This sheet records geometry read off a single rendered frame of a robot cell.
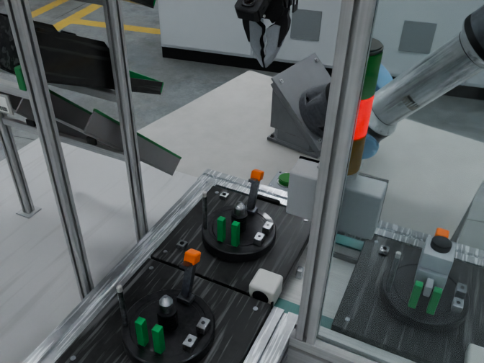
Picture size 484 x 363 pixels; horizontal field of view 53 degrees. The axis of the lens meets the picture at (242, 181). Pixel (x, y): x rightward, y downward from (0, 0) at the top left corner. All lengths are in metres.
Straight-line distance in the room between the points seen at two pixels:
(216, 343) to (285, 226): 0.29
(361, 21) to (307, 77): 0.96
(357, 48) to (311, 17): 3.32
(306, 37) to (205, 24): 0.81
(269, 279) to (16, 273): 0.53
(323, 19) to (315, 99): 2.51
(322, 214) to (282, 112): 0.78
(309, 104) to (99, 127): 0.66
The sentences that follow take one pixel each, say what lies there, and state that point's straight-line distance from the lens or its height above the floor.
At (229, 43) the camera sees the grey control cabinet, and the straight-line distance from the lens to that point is 4.04.
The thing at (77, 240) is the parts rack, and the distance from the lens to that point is 0.84.
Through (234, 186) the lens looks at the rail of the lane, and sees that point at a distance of 1.07.
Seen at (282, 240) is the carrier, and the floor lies 0.97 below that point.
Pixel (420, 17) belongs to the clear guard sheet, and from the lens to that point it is 0.50.
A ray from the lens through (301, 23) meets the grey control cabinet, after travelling 3.84.
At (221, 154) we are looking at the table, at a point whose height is 0.86.
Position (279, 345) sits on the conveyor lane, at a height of 0.96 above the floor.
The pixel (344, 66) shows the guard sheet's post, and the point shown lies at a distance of 0.52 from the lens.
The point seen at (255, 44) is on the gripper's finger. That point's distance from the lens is 0.96.
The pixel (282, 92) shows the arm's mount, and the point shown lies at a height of 1.02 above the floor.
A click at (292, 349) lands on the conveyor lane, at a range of 0.82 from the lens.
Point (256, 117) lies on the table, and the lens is 1.55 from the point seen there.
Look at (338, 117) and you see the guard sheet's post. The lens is 0.55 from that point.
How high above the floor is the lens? 1.60
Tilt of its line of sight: 36 degrees down
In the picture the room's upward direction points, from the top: 2 degrees clockwise
